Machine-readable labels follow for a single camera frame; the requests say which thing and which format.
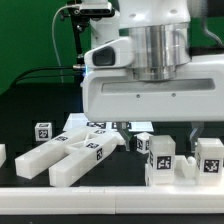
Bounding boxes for white cube nut with tag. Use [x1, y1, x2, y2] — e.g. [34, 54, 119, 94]
[136, 132, 152, 154]

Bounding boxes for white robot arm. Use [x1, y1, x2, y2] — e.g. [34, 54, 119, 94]
[83, 0, 224, 141]

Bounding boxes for black cables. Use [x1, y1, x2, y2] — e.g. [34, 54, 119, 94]
[13, 64, 86, 86]

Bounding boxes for white L-shaped fence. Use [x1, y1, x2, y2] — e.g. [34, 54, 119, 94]
[0, 186, 224, 215]

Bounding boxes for white tag sheet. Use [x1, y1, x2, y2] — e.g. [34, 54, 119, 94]
[63, 113, 154, 132]

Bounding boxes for small white cube nut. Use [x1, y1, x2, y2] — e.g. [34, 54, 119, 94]
[35, 122, 52, 141]

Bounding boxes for white chair seat part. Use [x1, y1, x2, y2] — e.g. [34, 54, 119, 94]
[145, 155, 196, 186]

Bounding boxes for white chair back frame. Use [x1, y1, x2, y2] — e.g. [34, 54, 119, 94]
[15, 126, 125, 187]

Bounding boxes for grey camera on stand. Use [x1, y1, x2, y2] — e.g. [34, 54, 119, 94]
[79, 0, 115, 18]

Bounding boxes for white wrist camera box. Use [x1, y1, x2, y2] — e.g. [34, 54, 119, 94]
[84, 37, 134, 69]

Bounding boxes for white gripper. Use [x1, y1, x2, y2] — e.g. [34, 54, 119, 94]
[83, 54, 224, 153]

